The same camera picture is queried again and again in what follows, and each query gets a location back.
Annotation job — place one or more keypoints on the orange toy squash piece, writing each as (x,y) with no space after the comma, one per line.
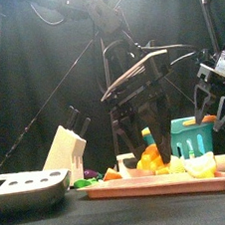
(151,158)

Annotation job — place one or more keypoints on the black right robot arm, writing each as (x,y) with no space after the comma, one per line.
(224,45)

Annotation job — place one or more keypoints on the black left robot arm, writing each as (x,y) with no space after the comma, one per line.
(107,18)

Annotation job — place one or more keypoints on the pale yellow toy squash piece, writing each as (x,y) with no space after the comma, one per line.
(176,164)

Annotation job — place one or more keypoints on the orange toy food in basket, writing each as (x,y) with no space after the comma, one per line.
(202,119)

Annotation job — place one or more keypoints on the teal plastic toy basket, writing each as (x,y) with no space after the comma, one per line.
(194,135)

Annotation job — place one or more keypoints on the small orange toy food wedge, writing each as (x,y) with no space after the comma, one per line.
(111,175)

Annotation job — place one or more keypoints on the pink plastic tray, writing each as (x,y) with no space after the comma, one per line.
(154,185)

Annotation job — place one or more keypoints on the purple toy eggplant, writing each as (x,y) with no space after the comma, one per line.
(90,173)

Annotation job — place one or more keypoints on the yellow toy lemon piece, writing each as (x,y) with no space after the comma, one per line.
(202,165)

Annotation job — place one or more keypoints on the green toy vegetable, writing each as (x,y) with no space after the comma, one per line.
(83,183)

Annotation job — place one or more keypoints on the white toy knife block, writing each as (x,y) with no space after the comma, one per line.
(66,154)

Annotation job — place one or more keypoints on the black metal frame pole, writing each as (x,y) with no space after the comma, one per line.
(206,11)

